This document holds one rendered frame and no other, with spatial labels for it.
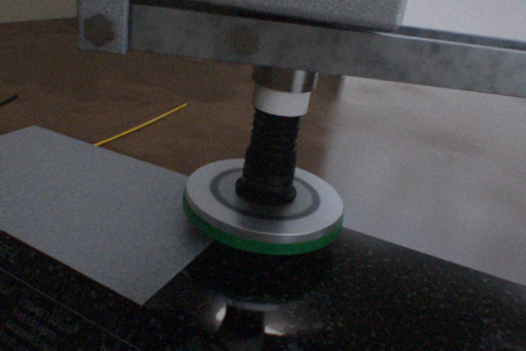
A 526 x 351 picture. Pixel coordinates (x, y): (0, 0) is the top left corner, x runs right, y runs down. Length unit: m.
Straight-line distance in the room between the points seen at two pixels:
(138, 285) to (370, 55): 0.36
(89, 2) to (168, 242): 0.30
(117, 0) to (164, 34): 0.06
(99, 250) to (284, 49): 0.32
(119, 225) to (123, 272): 0.10
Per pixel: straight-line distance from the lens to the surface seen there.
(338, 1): 0.49
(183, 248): 0.64
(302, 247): 0.60
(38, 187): 0.77
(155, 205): 0.73
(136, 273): 0.59
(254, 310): 0.56
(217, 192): 0.65
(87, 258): 0.62
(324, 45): 0.55
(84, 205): 0.72
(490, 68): 0.60
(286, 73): 0.57
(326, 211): 0.65
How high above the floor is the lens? 1.21
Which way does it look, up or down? 23 degrees down
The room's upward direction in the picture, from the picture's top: 9 degrees clockwise
